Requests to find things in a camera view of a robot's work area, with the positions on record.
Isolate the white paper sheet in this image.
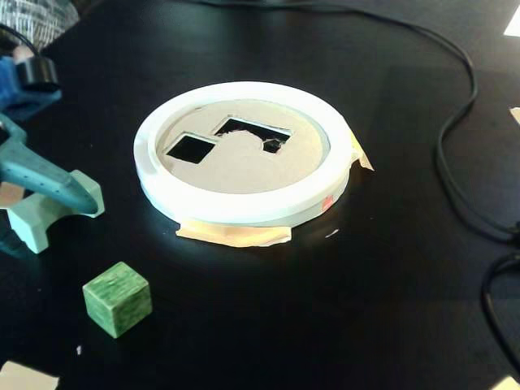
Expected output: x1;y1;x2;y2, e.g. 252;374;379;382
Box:
502;6;520;37

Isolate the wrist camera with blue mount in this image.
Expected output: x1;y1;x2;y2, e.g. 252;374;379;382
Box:
0;54;63;123

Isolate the green wooden cube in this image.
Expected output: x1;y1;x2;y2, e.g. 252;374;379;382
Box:
82;261;154;339

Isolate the light green U shape block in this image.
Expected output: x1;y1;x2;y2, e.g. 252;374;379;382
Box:
6;169;106;255

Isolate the short beige masking tape strip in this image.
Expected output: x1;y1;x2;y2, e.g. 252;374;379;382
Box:
349;136;375;171

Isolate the white round shape sorter lid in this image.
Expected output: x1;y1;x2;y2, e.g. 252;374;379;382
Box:
132;80;354;227

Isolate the looped black cable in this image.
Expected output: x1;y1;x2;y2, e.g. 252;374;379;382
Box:
481;251;520;366

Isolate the yellow foam piece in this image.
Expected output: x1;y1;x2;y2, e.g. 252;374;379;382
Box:
175;219;293;248

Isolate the long black cable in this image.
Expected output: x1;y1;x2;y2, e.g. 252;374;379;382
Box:
194;0;520;245

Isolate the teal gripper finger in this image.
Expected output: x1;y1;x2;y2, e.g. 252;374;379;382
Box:
0;115;99;215

